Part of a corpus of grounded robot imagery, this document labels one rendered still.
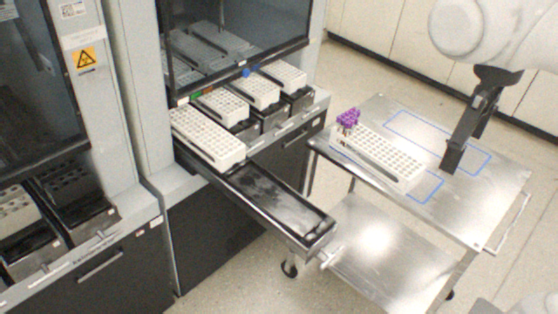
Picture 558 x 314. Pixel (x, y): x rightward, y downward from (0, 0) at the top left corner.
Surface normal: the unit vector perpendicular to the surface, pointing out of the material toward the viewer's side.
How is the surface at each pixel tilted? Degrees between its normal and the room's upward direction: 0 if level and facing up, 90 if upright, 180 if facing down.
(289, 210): 0
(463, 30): 92
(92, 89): 90
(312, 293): 0
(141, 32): 90
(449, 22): 91
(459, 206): 0
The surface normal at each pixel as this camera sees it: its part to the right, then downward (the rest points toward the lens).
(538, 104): -0.68, 0.46
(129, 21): 0.73, 0.51
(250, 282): 0.07, -0.73
